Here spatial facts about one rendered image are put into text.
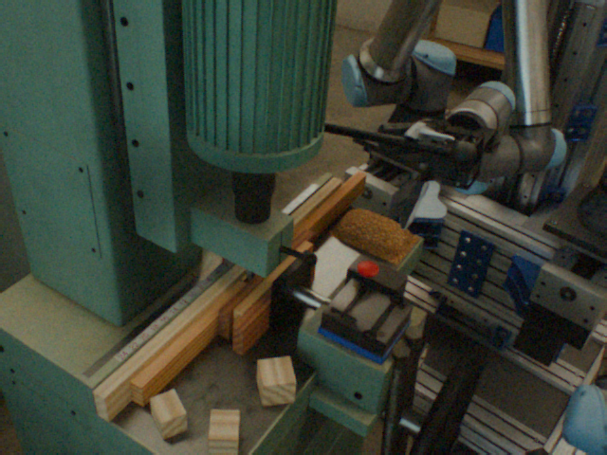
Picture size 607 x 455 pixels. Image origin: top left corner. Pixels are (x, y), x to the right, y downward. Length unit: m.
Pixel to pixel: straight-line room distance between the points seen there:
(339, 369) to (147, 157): 0.39
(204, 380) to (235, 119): 0.37
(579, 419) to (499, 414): 1.03
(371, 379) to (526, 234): 0.78
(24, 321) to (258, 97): 0.62
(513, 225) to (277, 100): 0.95
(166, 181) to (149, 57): 0.17
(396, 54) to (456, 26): 2.42
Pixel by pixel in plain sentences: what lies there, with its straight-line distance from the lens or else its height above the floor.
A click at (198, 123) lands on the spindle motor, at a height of 1.23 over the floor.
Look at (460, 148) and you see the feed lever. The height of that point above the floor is 1.20.
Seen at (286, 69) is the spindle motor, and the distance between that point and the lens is 0.74.
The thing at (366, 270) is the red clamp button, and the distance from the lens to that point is 0.92.
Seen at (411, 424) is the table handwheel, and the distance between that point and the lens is 1.02.
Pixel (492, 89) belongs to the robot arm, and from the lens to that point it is 1.18.
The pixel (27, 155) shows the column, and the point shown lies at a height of 1.08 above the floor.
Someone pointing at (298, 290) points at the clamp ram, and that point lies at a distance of 0.97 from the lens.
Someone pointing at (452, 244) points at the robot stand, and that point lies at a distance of 1.66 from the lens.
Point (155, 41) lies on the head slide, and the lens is 0.82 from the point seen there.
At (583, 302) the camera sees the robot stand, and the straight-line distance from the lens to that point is 1.44.
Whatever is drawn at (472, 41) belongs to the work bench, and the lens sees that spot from 3.82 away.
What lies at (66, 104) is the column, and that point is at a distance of 0.93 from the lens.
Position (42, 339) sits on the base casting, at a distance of 1.16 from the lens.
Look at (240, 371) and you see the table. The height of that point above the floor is 0.90.
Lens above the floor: 1.63
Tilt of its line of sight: 38 degrees down
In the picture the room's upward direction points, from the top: 5 degrees clockwise
